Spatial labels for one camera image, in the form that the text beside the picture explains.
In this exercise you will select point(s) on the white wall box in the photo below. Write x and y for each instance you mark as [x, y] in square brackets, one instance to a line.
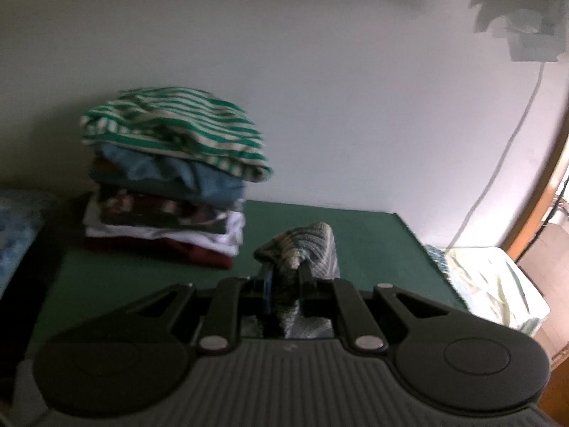
[529, 44]

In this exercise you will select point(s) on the white folded garment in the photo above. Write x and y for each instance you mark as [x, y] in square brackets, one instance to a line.
[191, 240]

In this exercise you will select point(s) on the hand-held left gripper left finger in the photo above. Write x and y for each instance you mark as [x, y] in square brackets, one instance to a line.
[268, 293]

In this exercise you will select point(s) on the green striped folded shirt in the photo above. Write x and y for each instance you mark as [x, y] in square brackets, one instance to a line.
[178, 120]

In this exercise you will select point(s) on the grey knitted striped sweater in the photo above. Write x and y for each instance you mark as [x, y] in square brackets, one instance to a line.
[311, 249]

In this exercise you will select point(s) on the wooden door frame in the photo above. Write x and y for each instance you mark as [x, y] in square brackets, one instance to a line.
[533, 213]

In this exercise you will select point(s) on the blue folded garment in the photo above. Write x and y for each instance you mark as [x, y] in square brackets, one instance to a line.
[200, 182]

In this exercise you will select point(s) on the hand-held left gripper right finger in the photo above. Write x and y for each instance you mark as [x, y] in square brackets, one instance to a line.
[304, 289]

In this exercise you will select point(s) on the blue patterned cloth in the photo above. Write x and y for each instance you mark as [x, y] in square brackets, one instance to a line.
[438, 258]

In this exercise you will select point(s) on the cardboard box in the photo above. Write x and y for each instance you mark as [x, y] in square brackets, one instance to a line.
[551, 267]

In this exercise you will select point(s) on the blue patterned pillow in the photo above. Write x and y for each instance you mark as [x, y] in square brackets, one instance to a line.
[17, 231]

